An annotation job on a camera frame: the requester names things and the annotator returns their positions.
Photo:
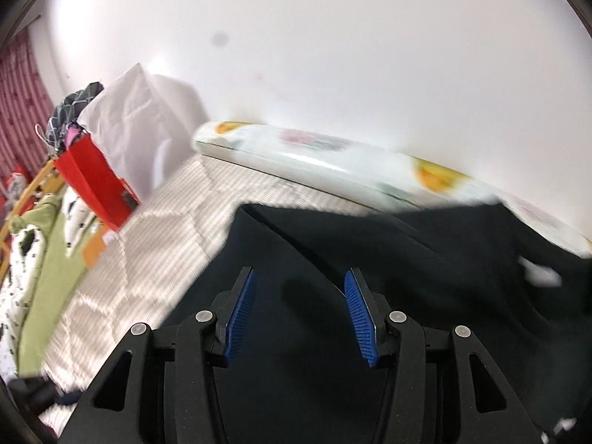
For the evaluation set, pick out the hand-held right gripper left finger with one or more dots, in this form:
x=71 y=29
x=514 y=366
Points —
x=241 y=311

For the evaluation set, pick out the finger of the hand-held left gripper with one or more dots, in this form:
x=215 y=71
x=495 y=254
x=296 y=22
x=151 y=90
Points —
x=37 y=391

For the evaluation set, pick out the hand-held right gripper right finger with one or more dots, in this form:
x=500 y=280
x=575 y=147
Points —
x=358 y=311

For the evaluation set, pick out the black sweatshirt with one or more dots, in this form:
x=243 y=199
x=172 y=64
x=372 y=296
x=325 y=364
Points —
x=300 y=249

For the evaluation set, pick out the white dotted cloth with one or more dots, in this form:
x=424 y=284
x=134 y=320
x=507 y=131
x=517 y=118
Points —
x=14 y=296
x=76 y=217

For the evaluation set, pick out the green blanket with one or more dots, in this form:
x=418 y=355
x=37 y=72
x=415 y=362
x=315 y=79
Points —
x=51 y=277

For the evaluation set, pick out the white printed bed cushion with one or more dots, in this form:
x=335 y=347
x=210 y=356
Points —
x=300 y=148

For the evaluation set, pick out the red cardboard box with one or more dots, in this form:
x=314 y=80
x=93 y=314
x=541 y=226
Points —
x=92 y=180

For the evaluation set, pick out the white plastic bag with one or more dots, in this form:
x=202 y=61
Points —
x=129 y=115

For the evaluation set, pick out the pink cloth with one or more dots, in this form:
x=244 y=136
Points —
x=72 y=138

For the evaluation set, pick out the dark plaid cloth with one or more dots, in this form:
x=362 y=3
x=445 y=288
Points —
x=69 y=111

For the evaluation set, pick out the red striped curtain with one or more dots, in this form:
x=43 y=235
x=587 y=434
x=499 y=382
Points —
x=18 y=101

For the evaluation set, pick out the wooden crib frame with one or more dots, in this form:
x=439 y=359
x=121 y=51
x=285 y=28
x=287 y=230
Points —
x=34 y=186

